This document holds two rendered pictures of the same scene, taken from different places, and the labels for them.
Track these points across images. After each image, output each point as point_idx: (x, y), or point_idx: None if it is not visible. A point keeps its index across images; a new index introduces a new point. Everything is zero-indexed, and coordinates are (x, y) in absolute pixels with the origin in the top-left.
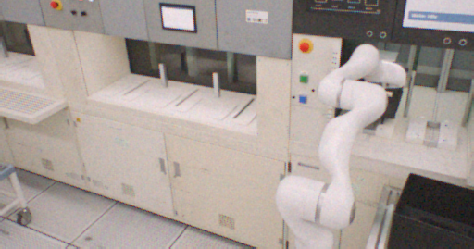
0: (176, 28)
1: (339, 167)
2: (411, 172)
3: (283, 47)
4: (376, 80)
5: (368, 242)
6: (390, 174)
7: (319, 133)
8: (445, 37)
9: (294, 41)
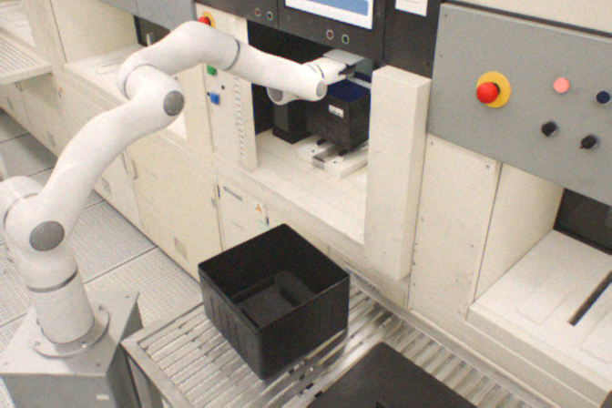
0: None
1: (54, 175)
2: (322, 228)
3: (188, 21)
4: (254, 82)
5: (192, 300)
6: (303, 225)
7: (237, 150)
8: (328, 28)
9: (198, 13)
